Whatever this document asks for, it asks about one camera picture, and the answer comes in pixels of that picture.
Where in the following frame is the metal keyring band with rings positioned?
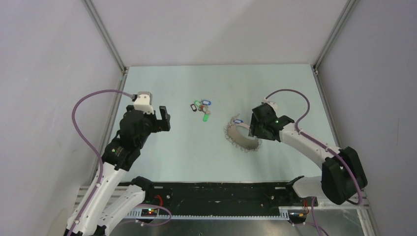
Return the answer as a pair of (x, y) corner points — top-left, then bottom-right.
(224, 114), (262, 153)

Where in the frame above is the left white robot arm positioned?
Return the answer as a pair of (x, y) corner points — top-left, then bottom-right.
(64, 105), (171, 236)

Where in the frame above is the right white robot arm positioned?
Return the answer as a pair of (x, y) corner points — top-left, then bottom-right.
(249, 102), (368, 206)

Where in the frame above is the silver keys pile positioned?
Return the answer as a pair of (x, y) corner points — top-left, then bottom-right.
(198, 105), (211, 116)

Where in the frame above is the left controller board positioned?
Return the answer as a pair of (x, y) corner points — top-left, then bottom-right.
(141, 208), (159, 217)

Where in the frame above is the controller board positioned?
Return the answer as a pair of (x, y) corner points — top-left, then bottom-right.
(289, 212), (308, 218)
(141, 208), (159, 217)

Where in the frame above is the right controller board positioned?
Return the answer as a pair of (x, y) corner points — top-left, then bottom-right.
(289, 212), (308, 218)

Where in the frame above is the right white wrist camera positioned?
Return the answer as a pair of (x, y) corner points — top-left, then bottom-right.
(263, 100), (278, 113)

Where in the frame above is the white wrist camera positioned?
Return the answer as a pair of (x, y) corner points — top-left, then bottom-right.
(133, 91), (154, 115)
(263, 100), (278, 113)

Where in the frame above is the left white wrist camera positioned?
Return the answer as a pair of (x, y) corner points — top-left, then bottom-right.
(133, 91), (154, 115)

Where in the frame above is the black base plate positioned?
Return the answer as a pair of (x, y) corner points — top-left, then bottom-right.
(144, 182), (313, 217)

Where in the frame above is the white slotted cable duct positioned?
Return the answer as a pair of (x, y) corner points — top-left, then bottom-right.
(124, 208), (289, 220)

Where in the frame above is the left aluminium corner post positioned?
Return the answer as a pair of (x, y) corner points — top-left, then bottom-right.
(82, 0), (127, 74)

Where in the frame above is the aluminium corner post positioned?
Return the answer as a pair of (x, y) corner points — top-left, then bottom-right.
(312, 0), (359, 75)
(82, 0), (127, 74)

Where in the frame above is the right aluminium corner post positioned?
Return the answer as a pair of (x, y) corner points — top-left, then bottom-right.
(312, 0), (359, 75)

